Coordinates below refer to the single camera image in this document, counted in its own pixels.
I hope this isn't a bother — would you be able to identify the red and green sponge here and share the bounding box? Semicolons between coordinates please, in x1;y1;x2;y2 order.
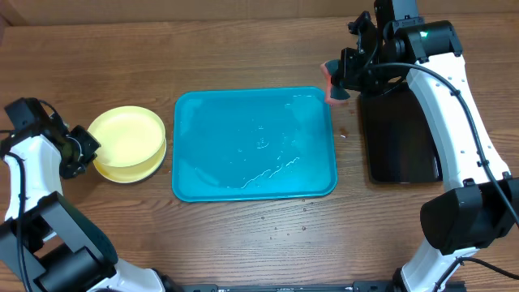
320;59;350;105

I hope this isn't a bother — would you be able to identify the yellow-green plate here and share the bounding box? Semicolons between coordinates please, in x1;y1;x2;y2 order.
88;105;165;167
93;140;167;184

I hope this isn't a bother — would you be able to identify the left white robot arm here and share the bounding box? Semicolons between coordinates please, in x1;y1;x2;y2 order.
1;98;176;292

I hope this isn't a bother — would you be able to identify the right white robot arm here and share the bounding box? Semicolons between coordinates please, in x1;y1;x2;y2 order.
321;1;518;292

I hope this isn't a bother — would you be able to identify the black rectangular tray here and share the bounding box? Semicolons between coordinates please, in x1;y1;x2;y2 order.
360;83;443;184

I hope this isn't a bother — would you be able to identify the teal plastic tray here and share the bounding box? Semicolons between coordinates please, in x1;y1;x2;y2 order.
172;87;338;203

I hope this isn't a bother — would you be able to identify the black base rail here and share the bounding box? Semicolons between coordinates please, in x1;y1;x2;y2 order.
165;280;403;292

